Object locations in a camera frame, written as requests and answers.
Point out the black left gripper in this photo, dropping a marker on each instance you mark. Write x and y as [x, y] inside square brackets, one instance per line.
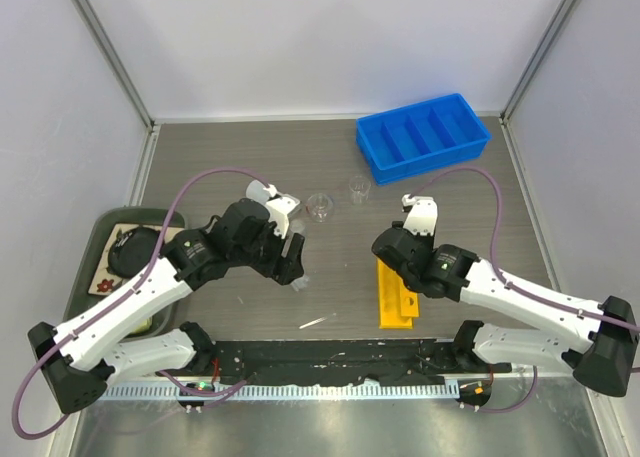
[292, 266]

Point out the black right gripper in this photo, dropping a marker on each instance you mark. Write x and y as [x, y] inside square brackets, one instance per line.
[428, 240]

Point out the yellow test tube rack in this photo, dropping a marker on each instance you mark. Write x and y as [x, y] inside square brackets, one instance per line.
[398, 306]

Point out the bundle of plastic pipettes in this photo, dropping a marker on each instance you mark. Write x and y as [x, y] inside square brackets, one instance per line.
[300, 284]

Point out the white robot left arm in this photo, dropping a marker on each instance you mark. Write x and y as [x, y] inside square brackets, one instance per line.
[83, 357]

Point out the wide clear glass beaker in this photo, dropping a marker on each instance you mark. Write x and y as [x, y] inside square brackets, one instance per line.
[320, 207]

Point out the white squeeze bottle red cap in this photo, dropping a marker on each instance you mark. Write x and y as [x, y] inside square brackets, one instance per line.
[259, 193]

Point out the tall clear glass beaker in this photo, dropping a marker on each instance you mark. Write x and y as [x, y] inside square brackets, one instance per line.
[359, 189]

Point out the blue divided plastic bin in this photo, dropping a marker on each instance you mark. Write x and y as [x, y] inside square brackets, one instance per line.
[415, 139]

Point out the pale yellow cup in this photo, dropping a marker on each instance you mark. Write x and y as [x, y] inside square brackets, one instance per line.
[143, 327]

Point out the black round lid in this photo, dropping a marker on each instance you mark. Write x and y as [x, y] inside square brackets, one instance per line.
[131, 251]

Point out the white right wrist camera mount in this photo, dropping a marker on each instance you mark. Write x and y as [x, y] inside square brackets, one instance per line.
[422, 215]

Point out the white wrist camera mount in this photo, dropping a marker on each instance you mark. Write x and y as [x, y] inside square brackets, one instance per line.
[282, 208]
[422, 215]

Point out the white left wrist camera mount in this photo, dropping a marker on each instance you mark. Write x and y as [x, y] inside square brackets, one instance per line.
[282, 208]

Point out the white slotted cable duct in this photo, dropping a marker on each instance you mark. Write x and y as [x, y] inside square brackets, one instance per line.
[368, 390]

